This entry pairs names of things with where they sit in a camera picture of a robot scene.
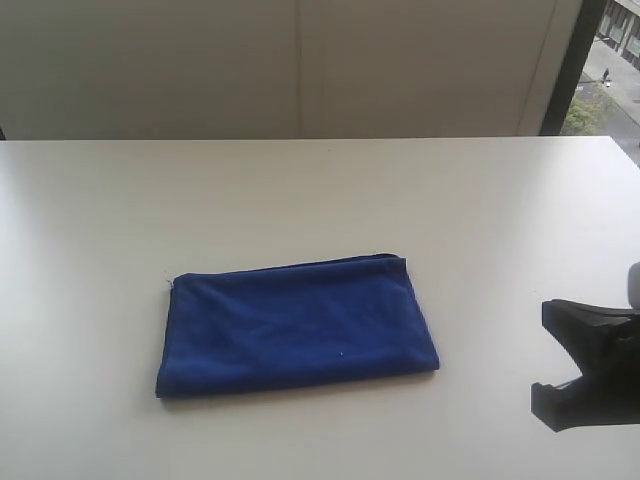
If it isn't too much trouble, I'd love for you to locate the blue towel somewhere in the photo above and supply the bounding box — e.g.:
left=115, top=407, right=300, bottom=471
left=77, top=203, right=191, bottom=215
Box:
left=155, top=253, right=440, bottom=400

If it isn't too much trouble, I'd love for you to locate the dark window frame post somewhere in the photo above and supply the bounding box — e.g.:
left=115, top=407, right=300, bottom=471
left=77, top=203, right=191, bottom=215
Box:
left=539, top=0, right=606, bottom=136

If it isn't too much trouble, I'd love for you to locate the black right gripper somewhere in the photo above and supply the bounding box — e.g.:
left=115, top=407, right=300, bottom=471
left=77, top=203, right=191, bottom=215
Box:
left=530, top=299, right=639, bottom=432

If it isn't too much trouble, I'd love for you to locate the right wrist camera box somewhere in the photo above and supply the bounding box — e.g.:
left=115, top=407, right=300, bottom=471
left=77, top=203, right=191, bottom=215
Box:
left=627, top=262, right=640, bottom=310

